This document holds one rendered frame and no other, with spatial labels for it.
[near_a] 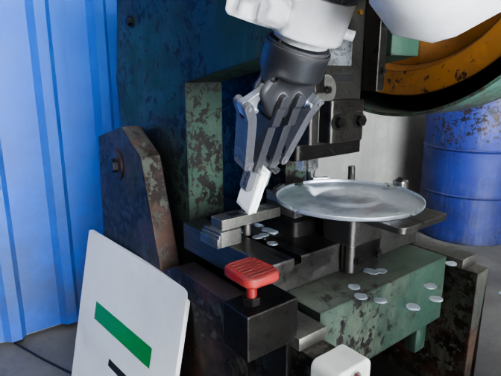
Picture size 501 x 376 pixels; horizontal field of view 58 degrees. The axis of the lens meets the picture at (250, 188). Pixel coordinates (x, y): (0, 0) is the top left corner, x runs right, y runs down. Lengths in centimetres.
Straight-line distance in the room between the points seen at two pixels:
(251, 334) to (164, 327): 44
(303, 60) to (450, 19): 16
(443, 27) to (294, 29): 15
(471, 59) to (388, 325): 61
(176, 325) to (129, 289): 21
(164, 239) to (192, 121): 28
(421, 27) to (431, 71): 79
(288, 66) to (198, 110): 54
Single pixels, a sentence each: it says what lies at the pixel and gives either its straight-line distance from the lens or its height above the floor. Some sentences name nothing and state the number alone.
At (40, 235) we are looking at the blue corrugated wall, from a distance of 196.
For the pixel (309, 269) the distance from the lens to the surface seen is 87.
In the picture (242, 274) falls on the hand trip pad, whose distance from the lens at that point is 63.
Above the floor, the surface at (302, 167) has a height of 83.
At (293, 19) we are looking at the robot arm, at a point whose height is 108.
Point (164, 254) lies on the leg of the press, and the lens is 108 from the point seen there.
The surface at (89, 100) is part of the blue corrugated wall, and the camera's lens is 193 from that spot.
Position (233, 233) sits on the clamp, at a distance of 88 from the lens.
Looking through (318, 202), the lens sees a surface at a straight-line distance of 90.
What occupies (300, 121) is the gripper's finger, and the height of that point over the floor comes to 97.
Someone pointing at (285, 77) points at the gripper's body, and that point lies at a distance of 51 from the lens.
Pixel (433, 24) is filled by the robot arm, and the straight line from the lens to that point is 41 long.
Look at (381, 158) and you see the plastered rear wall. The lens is 322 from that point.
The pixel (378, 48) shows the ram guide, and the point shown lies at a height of 107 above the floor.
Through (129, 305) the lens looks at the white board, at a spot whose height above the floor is 47.
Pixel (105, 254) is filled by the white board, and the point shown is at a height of 55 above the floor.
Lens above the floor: 103
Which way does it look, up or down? 14 degrees down
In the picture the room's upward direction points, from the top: straight up
